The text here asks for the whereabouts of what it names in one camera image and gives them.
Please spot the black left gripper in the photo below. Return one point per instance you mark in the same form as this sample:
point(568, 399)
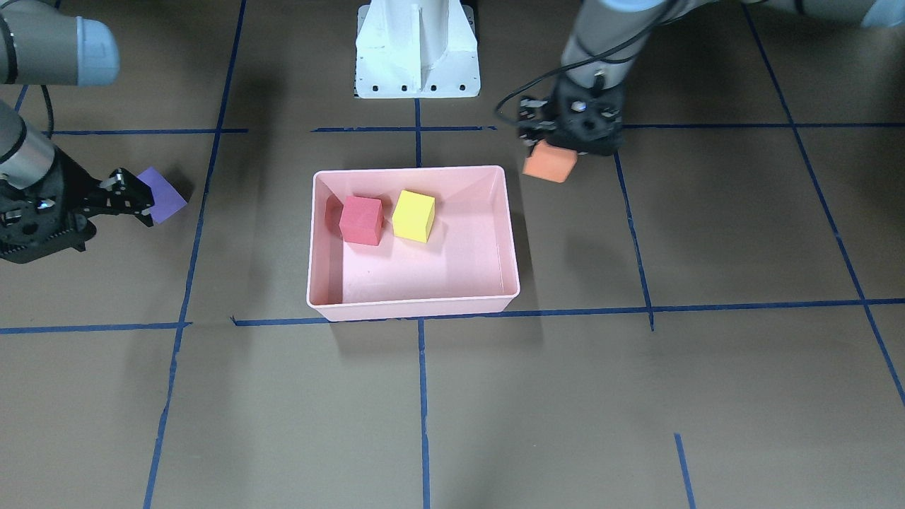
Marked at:
point(532, 124)

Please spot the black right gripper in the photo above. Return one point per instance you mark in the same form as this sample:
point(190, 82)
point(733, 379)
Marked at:
point(65, 182)

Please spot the purple foam block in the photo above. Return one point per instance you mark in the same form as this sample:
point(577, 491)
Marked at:
point(167, 199)

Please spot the orange foam block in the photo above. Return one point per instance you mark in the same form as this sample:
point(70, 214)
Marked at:
point(550, 163)

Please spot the yellow foam block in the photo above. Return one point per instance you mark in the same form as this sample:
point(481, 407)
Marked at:
point(413, 216)

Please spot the red foam block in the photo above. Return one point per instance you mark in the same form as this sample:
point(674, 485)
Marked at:
point(361, 220)

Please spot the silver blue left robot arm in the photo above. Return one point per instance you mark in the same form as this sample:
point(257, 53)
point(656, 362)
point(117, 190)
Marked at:
point(606, 39)

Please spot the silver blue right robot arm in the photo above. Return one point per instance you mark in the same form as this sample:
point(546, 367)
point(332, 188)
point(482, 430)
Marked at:
point(42, 46)

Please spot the pink plastic bin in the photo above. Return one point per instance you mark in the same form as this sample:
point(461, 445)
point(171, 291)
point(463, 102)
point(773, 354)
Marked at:
point(468, 265)

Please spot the brown paper table cover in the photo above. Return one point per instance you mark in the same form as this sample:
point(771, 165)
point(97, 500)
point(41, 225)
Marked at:
point(713, 318)

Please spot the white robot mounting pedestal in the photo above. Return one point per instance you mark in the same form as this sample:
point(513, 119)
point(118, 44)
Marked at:
point(417, 49)

